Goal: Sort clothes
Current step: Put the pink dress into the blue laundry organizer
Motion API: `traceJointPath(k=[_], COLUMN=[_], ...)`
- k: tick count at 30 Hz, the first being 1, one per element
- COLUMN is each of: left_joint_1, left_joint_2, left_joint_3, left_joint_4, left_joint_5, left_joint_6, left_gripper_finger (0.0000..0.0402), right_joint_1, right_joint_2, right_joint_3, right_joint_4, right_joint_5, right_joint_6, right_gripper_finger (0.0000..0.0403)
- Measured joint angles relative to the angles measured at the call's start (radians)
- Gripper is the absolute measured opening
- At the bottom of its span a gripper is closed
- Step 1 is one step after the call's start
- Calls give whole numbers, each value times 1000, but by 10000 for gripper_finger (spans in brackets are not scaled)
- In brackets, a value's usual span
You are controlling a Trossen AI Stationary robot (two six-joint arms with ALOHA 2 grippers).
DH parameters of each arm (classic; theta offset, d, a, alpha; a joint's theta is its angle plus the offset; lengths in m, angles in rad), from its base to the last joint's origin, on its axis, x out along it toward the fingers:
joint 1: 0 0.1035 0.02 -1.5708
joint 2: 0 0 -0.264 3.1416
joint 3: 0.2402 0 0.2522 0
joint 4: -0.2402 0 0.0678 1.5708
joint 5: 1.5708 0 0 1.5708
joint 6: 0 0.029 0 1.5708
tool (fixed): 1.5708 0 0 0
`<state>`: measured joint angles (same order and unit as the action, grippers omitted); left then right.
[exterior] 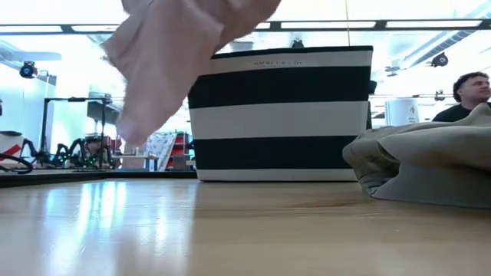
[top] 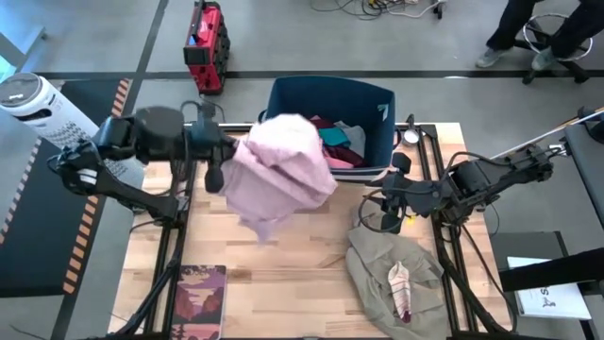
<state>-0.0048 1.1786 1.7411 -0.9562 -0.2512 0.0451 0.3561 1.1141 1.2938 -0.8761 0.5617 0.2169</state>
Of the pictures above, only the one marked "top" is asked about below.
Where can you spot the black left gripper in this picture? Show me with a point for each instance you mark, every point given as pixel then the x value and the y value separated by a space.
pixel 212 141

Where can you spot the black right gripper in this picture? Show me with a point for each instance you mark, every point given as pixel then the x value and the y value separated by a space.
pixel 408 196

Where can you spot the beige khaki garment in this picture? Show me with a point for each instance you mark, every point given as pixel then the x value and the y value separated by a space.
pixel 373 264

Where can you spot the pink white striped sock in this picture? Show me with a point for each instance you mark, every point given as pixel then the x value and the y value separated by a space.
pixel 400 288

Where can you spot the light pink woven garment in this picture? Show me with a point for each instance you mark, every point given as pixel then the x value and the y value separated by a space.
pixel 278 170

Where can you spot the salmon pink garment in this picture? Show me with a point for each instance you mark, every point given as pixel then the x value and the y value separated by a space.
pixel 340 162

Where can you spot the teal garment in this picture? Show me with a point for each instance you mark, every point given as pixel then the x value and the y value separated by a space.
pixel 334 137

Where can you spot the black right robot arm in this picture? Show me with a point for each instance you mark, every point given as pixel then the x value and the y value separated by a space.
pixel 486 177

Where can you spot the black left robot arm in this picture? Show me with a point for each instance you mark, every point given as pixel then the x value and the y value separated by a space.
pixel 151 132

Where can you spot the maroon garment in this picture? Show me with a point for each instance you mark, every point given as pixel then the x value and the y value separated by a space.
pixel 347 155

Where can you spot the black mounted lamp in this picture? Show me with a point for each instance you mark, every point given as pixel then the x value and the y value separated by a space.
pixel 411 135

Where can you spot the grey garment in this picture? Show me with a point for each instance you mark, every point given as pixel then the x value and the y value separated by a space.
pixel 356 137

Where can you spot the red black tool case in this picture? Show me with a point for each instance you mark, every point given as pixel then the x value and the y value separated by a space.
pixel 207 47

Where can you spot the navy white striped fabric basket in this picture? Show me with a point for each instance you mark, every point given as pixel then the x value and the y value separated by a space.
pixel 330 99

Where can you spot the landscape cover notebook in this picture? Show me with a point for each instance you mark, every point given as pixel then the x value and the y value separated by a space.
pixel 198 302

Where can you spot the white thin rod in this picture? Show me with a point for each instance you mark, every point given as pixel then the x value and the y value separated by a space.
pixel 533 139

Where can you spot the black flat bar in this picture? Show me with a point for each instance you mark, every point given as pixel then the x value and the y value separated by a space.
pixel 552 269

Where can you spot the white printed paper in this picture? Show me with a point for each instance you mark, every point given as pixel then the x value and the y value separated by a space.
pixel 549 295

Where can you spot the white tower fan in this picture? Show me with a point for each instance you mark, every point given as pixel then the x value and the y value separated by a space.
pixel 38 106

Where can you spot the black orange edged floor mat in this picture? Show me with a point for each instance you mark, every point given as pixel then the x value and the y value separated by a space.
pixel 38 226

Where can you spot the dark grey side table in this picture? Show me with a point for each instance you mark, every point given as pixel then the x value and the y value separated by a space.
pixel 587 170

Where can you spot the person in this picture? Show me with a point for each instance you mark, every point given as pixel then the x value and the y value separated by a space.
pixel 509 23

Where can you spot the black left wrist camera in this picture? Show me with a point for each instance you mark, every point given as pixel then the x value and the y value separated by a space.
pixel 214 178

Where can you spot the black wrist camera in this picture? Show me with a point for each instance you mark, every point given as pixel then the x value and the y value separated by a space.
pixel 401 162
pixel 214 178

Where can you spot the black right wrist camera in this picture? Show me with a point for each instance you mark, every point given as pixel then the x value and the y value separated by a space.
pixel 401 162

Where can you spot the black aluminium frame rail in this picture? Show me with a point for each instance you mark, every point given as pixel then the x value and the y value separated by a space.
pixel 424 127
pixel 453 278
pixel 172 264

